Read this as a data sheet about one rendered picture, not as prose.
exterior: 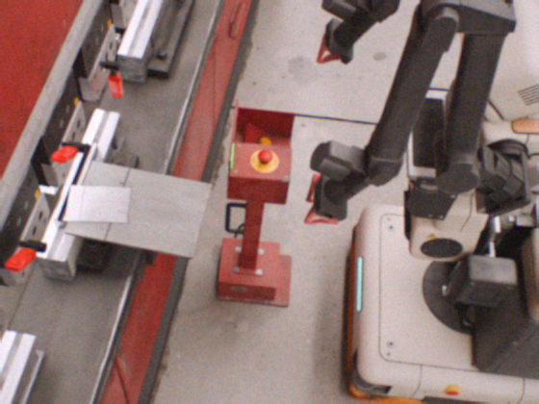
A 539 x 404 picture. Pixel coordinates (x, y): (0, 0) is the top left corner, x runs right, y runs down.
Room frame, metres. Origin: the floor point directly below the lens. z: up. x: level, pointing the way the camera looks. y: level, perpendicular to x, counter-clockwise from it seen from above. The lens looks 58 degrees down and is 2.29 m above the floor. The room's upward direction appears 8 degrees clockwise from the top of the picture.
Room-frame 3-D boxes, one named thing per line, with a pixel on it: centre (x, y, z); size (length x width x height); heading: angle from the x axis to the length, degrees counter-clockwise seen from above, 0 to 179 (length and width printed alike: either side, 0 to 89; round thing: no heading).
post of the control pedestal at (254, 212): (1.11, 0.03, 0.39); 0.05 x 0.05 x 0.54; 2
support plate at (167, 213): (0.75, 0.25, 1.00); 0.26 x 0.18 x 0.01; 86
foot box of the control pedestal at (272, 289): (1.11, 0.00, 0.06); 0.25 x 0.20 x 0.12; 92
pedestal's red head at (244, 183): (1.11, 0.03, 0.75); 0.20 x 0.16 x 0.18; 2
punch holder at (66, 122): (0.74, 0.40, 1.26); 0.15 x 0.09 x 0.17; 176
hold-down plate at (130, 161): (0.80, 0.34, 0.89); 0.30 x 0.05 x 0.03; 176
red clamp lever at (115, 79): (0.91, 0.33, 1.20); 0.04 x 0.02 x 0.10; 86
